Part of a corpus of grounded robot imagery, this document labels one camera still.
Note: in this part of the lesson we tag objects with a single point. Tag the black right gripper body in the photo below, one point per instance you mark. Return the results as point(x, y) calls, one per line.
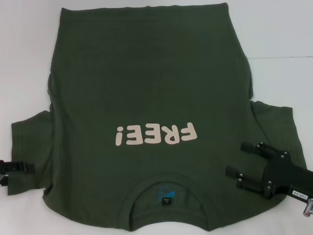
point(283, 176)

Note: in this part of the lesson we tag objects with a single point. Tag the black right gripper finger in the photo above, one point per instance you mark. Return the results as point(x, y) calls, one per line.
point(252, 183)
point(248, 146)

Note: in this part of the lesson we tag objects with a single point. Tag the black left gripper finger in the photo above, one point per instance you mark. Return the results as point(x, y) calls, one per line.
point(3, 185)
point(19, 167)

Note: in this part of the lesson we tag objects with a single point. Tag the dark green FREE t-shirt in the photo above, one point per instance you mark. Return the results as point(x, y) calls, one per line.
point(151, 85)

